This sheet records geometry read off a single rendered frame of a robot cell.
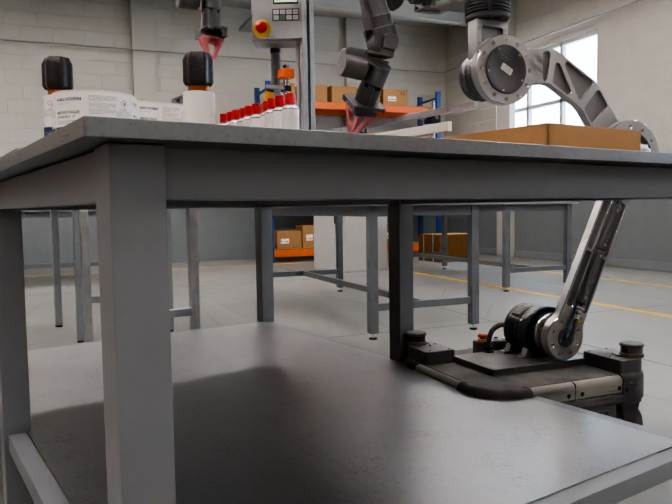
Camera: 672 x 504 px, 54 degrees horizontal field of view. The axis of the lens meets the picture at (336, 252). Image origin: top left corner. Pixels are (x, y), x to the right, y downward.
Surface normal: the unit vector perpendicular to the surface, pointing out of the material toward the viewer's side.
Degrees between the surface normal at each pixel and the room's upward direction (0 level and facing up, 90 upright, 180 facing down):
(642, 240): 90
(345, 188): 90
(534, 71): 90
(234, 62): 90
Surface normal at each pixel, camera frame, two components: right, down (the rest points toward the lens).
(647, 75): -0.92, 0.04
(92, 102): 0.32, 0.06
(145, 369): 0.56, 0.04
